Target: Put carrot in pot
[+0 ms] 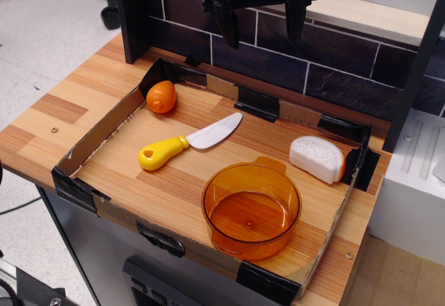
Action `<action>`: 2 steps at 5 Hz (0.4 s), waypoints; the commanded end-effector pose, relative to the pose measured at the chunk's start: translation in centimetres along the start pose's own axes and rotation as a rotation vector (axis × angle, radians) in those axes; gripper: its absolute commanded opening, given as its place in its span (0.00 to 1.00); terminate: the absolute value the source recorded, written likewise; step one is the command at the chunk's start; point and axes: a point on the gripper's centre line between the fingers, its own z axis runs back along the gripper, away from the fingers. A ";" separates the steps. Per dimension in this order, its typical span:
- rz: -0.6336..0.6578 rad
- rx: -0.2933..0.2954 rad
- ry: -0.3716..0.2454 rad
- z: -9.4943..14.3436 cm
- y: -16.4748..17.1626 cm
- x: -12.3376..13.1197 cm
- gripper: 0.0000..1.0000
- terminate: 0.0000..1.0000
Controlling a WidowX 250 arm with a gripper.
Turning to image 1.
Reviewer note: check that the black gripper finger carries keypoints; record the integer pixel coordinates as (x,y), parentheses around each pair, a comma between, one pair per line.
(227,20)
(295,18)

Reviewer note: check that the orange toy carrot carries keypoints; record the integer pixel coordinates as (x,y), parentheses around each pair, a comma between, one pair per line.
(161,97)

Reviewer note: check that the cardboard fence with black tape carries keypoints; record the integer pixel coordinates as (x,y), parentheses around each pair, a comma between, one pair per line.
(140,237)

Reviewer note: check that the orange transparent plastic pot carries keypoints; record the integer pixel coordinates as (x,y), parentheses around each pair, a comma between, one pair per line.
(251,209)

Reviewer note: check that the dark brick backsplash panel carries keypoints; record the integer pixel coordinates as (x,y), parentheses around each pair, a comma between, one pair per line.
(348,69)

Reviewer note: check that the black chair caster wheel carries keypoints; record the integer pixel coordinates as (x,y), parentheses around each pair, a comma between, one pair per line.
(110,15)

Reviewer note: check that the white toy cheese wedge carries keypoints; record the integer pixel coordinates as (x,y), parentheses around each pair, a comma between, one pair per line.
(318,157)

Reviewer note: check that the white side unit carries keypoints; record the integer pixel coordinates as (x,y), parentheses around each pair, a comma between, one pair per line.
(409,211)

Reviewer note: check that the dark left vertical post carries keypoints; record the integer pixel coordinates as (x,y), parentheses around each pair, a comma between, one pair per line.
(134,21)

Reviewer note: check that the dark vertical post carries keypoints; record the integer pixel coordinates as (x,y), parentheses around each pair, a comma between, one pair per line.
(415,76)
(134,21)

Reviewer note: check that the dark right vertical post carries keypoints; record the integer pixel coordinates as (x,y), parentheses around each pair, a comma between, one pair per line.
(415,76)

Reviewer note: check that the yellow handled toy knife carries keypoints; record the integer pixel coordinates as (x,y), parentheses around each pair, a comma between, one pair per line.
(155,155)

